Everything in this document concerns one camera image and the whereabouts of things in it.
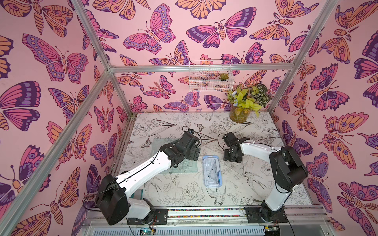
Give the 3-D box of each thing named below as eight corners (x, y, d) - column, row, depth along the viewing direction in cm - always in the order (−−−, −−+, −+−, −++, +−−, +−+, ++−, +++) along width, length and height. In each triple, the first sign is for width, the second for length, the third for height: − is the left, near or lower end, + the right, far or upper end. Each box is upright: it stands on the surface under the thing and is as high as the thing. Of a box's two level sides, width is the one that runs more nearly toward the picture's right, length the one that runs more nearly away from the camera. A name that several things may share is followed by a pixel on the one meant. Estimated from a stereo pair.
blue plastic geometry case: (204, 187, 85) (204, 185, 83) (202, 157, 97) (202, 155, 95) (222, 187, 85) (223, 185, 83) (219, 157, 97) (219, 155, 95)
